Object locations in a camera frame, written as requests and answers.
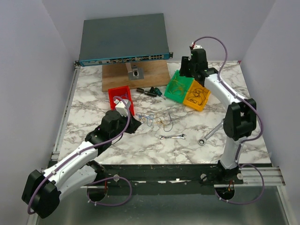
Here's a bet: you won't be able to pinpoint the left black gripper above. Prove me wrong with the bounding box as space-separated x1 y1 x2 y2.
111 111 142 139

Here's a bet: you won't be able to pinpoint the blue purple wires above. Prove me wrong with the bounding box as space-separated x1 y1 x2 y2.
135 112 174 132

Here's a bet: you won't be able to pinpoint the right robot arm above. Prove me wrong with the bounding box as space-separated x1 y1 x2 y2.
180 47 256 184

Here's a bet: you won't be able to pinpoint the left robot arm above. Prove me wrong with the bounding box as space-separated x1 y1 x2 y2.
22 110 141 218

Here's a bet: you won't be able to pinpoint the green plastic bin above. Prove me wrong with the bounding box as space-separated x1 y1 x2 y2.
164 70 194 103

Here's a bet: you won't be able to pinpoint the yellow plastic bin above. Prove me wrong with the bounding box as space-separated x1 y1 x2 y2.
183 81 210 112

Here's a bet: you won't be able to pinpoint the wooden board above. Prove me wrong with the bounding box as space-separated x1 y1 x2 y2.
102 60 170 92

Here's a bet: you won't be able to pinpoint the red plastic bin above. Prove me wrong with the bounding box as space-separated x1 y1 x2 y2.
108 86 135 116

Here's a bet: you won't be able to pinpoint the black metal socket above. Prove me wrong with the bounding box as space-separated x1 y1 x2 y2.
136 88 144 93

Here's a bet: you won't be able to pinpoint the black cylindrical bit holder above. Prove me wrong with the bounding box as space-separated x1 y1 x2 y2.
144 91 157 98

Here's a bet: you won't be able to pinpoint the small open-end wrench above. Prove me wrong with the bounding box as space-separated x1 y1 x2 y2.
158 134 186 140

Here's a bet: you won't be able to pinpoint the ratchet wrench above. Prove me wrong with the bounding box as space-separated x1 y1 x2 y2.
198 119 224 146

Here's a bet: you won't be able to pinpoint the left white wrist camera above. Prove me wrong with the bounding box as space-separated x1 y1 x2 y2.
114 99 131 117

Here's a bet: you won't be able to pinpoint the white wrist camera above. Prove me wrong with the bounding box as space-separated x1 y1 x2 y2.
189 42 203 50
114 99 131 117

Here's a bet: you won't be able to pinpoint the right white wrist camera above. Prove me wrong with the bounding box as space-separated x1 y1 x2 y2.
189 42 203 50

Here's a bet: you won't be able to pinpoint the green handled screwdriver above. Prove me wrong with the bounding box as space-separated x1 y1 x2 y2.
150 87 165 100

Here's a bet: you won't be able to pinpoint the grey metal bracket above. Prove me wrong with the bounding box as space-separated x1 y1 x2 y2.
125 63 144 80

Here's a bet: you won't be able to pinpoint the grey network switch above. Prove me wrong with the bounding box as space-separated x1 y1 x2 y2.
78 13 173 67

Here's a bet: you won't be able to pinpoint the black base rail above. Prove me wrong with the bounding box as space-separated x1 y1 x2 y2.
84 161 243 199

